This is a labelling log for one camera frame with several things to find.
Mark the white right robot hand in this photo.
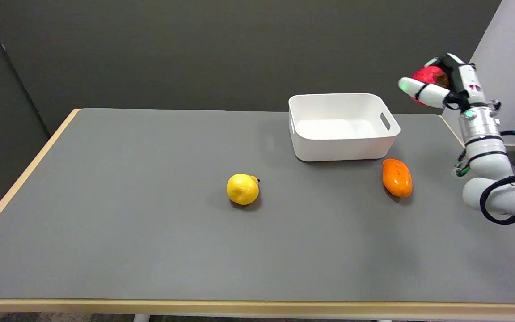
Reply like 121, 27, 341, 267
398, 53, 485, 110

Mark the red tomato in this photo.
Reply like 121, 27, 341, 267
411, 66, 450, 106

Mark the white plastic box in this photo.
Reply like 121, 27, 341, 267
288, 93, 401, 162

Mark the orange papaya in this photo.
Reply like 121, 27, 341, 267
382, 158, 413, 198

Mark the yellow pear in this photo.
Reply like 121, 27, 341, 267
226, 173, 261, 206

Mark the grey table mat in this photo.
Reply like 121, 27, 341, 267
0, 108, 515, 304

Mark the black looping cable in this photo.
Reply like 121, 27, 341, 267
479, 174, 515, 225

